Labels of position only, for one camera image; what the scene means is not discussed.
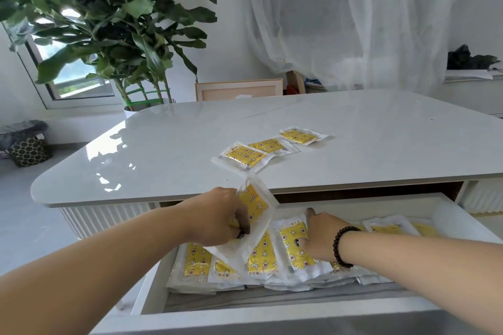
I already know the person's left forearm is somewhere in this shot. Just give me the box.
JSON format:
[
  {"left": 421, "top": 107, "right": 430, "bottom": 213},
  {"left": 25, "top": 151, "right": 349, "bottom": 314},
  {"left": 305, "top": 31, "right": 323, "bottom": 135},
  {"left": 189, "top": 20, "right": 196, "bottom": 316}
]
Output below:
[{"left": 0, "top": 203, "right": 197, "bottom": 335}]

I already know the white drawer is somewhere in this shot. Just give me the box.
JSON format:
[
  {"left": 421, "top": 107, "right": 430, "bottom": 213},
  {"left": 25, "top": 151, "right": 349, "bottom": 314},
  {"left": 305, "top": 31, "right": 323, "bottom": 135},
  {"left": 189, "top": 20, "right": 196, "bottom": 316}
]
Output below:
[{"left": 90, "top": 192, "right": 503, "bottom": 335}]

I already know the dark bead bracelet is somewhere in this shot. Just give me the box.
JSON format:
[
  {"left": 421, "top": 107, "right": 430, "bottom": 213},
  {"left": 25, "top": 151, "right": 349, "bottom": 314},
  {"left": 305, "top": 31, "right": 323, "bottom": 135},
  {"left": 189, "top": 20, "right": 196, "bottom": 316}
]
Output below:
[{"left": 332, "top": 226, "right": 362, "bottom": 270}]

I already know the white sheer dust cover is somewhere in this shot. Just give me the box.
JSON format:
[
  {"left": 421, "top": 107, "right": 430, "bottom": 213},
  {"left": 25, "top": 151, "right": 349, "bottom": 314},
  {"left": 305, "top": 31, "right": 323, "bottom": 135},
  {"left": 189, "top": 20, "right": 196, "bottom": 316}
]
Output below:
[{"left": 245, "top": 0, "right": 484, "bottom": 96}]

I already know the large green leafy plant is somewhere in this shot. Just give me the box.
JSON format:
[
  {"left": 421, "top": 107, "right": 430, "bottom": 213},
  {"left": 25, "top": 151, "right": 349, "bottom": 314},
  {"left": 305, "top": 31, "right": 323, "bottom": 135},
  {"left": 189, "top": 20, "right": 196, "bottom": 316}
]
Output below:
[{"left": 0, "top": 0, "right": 218, "bottom": 111}]

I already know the dark patterned basket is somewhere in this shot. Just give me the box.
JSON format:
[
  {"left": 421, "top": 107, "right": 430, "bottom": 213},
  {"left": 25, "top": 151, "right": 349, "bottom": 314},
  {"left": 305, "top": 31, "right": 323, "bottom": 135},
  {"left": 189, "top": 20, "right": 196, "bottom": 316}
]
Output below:
[{"left": 7, "top": 136, "right": 52, "bottom": 168}]

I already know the wooden picture frame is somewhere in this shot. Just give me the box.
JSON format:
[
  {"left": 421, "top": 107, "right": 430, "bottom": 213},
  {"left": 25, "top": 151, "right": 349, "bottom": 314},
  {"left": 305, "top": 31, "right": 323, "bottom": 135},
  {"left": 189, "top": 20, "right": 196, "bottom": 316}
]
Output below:
[{"left": 195, "top": 79, "right": 284, "bottom": 102}]

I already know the small white framed window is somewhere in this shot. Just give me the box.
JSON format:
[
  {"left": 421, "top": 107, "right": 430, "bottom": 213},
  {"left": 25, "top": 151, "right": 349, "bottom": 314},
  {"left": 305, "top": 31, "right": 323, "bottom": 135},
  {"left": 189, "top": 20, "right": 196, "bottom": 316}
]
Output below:
[{"left": 4, "top": 28, "right": 123, "bottom": 110}]

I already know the person's left hand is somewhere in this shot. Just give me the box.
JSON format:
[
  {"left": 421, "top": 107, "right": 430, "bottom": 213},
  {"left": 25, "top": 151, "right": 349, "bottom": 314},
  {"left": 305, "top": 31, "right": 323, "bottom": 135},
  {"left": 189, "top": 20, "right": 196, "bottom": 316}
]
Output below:
[{"left": 179, "top": 187, "right": 252, "bottom": 247}]

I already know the person's right forearm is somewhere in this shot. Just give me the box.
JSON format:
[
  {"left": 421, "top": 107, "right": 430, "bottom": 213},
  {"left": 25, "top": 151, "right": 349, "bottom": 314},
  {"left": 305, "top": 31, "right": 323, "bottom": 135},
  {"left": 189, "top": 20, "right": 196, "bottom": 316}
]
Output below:
[{"left": 342, "top": 230, "right": 503, "bottom": 335}]

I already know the white side cabinet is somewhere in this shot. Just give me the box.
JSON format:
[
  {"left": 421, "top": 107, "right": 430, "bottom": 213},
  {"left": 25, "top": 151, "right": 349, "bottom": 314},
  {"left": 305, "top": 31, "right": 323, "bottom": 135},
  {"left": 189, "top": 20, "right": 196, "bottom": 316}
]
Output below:
[{"left": 434, "top": 70, "right": 503, "bottom": 118}]

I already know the brown cardboard box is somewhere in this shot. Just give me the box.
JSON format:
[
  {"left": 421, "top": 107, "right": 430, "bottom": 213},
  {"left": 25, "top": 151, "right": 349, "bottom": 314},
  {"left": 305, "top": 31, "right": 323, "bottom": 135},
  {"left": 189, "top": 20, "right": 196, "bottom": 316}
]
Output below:
[{"left": 286, "top": 70, "right": 307, "bottom": 94}]

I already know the white plant pot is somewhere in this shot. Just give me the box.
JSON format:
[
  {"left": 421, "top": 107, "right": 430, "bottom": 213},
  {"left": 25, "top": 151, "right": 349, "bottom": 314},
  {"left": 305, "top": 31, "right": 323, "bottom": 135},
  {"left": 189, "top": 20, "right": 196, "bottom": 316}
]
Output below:
[{"left": 124, "top": 99, "right": 177, "bottom": 119}]

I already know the black plastic bag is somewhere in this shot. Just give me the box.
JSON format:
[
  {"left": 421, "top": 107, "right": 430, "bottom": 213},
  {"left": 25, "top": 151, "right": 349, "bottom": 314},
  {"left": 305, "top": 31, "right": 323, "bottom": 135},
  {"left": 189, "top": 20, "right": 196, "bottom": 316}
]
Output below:
[{"left": 447, "top": 44, "right": 500, "bottom": 71}]

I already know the person's right hand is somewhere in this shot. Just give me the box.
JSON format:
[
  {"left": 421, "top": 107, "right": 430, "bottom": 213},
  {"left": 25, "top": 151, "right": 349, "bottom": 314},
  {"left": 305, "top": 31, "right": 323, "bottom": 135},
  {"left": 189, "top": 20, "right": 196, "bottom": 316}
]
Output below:
[{"left": 297, "top": 208, "right": 354, "bottom": 263}]

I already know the row of yellow packets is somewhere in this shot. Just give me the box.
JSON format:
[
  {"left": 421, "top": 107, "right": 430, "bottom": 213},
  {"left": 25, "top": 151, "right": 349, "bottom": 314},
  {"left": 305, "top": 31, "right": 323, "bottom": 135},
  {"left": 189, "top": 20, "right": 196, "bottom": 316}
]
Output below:
[{"left": 167, "top": 214, "right": 441, "bottom": 295}]

